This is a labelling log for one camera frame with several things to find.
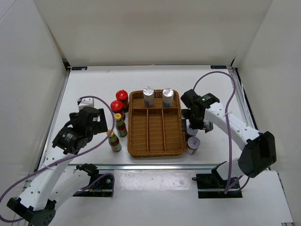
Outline dark spice jar white lid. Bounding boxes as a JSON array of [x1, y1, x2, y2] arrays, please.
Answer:
[[186, 127, 198, 139]]

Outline silver cap white shaker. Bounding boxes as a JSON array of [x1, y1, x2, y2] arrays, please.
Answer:
[[143, 87, 155, 107], [162, 88, 174, 107]]

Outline silver cap white shaker front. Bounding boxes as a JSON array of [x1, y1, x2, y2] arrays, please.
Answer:
[[143, 87, 155, 107]]

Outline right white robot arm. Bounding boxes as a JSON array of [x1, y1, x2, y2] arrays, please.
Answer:
[[181, 89, 277, 189]]

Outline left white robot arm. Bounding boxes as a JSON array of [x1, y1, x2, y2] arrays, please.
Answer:
[[7, 106, 108, 226]]

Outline yellow cap sauce bottle rear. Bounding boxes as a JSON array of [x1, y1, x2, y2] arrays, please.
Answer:
[[114, 113, 127, 137]]

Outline yellow cap sauce bottle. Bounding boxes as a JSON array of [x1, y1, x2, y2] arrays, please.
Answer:
[[107, 129, 122, 152], [114, 113, 127, 137]]

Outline yellow cap sauce bottle front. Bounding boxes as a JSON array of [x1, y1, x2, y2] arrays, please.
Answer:
[[107, 129, 122, 152]]

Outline red cap sauce jar front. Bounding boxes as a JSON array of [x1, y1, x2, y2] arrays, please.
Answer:
[[110, 100, 126, 119]]

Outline red cap sauce jar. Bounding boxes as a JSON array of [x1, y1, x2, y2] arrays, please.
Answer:
[[110, 100, 126, 119], [116, 89, 129, 113]]

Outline pink spice jar white lid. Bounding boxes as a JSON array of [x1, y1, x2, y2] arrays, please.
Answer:
[[186, 137, 200, 155]]

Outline red cap sauce jar rear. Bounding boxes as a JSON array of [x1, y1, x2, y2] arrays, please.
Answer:
[[116, 89, 129, 113]]

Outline woven wicker divided tray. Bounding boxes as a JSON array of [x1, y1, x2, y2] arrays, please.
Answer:
[[127, 89, 186, 158]]

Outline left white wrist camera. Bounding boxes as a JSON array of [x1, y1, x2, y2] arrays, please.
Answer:
[[77, 98, 95, 111]]

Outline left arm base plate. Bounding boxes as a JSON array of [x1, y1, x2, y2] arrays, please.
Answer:
[[73, 173, 115, 198]]

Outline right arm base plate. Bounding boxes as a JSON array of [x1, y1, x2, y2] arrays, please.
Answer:
[[191, 174, 243, 199]]

